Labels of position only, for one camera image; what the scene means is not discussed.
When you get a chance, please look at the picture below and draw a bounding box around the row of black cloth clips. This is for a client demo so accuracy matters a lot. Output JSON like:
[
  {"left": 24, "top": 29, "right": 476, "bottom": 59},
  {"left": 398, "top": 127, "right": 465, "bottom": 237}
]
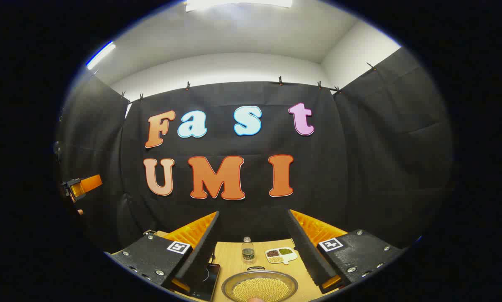
[{"left": 120, "top": 62, "right": 377, "bottom": 102}]

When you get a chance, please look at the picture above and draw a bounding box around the ceiling light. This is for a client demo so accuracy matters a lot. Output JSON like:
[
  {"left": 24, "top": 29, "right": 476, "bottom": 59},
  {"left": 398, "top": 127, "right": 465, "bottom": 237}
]
[
  {"left": 86, "top": 41, "right": 117, "bottom": 70},
  {"left": 186, "top": 0, "right": 293, "bottom": 11}
]

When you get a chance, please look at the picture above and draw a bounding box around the steel pot with black handles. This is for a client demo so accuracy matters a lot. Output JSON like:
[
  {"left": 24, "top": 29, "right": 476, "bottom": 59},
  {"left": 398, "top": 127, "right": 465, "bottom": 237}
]
[{"left": 221, "top": 266, "right": 299, "bottom": 302}]

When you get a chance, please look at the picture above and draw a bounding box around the white divided bean dish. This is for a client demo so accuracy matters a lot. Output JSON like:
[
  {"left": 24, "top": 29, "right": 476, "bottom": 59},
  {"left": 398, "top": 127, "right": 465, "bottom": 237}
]
[{"left": 265, "top": 247, "right": 298, "bottom": 265}]

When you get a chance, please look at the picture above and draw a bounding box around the clear plastic water bottle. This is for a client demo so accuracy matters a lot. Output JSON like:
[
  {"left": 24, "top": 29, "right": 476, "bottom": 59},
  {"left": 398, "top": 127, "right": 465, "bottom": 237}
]
[{"left": 242, "top": 237, "right": 255, "bottom": 264}]

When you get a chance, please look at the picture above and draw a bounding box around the black induction cooktop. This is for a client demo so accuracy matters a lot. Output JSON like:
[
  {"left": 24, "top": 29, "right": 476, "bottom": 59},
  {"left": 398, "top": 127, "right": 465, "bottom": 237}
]
[{"left": 188, "top": 263, "right": 221, "bottom": 302}]

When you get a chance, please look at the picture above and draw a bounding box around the pile of yellow soybeans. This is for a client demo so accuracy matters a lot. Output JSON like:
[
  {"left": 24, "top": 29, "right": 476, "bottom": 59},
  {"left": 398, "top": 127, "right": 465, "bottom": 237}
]
[{"left": 233, "top": 278, "right": 290, "bottom": 302}]

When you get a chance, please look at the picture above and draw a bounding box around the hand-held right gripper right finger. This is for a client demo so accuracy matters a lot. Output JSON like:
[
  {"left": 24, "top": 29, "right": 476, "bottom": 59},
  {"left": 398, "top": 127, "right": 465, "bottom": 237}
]
[{"left": 285, "top": 209, "right": 405, "bottom": 294}]

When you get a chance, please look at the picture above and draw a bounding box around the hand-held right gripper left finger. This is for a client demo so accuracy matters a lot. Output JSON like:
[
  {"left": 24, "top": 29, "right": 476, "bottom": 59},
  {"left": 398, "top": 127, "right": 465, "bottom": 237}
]
[{"left": 103, "top": 211, "right": 221, "bottom": 294}]

